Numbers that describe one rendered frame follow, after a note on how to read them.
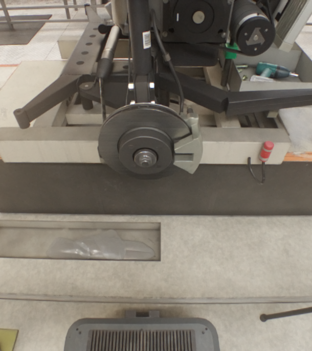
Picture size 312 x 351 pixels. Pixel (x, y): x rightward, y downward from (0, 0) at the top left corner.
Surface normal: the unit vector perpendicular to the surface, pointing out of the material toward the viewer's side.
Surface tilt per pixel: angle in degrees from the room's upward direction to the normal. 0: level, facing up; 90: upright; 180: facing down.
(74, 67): 0
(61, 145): 90
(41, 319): 0
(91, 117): 90
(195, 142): 90
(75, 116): 90
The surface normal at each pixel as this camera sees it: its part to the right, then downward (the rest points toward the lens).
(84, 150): -0.01, 0.75
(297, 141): 0.00, -0.66
